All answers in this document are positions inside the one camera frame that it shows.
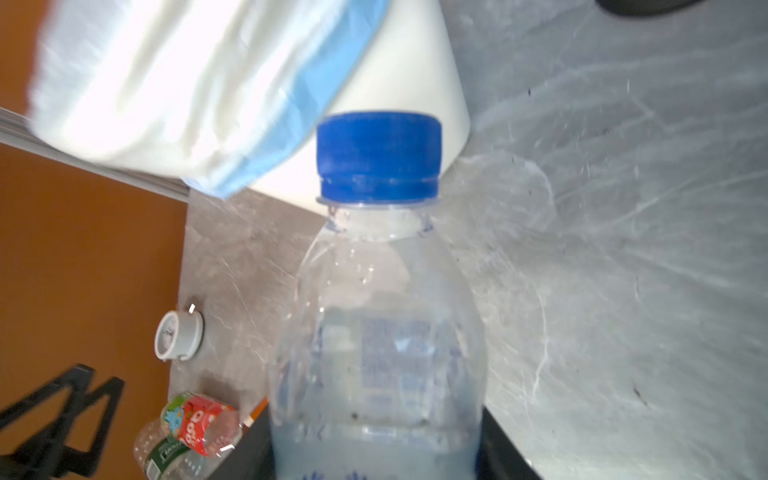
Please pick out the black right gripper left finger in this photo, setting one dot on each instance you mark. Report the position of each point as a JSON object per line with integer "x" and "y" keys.
{"x": 253, "y": 457}

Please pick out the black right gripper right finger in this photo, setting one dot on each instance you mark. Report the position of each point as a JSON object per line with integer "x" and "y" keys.
{"x": 498, "y": 457}

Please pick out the clear water bottle blue cap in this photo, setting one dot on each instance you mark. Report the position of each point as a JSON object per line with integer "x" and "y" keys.
{"x": 380, "y": 369}

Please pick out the white ribbed trash bin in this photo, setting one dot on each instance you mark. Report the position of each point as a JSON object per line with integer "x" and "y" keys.
{"x": 409, "y": 66}

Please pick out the black microphone desk stand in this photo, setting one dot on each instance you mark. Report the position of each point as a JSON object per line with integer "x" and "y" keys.
{"x": 643, "y": 8}

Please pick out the aluminium frame post left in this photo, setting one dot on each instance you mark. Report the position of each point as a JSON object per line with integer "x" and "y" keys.
{"x": 15, "y": 133}

